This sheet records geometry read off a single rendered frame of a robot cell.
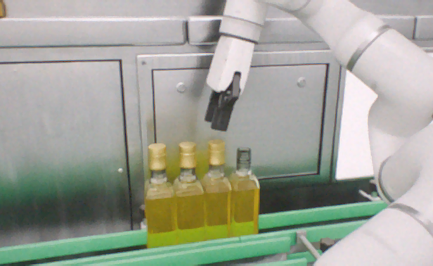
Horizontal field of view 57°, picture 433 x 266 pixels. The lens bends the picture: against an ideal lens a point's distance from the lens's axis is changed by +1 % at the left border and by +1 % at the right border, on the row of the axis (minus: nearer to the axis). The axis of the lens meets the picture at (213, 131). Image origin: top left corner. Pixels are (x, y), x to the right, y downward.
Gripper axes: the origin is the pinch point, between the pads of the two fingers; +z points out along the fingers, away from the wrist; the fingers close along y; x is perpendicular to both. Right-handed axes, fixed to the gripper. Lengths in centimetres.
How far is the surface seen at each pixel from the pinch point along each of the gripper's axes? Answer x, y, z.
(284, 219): 22.8, -3.1, 20.9
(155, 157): -10.0, 1.5, 9.7
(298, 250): 24.1, 3.9, 24.2
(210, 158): 0.5, 1.1, 8.1
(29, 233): -31, -16, 38
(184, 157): -4.7, 1.7, 8.7
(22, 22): -37.9, -12.7, -7.6
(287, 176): 25.6, -12.6, 13.9
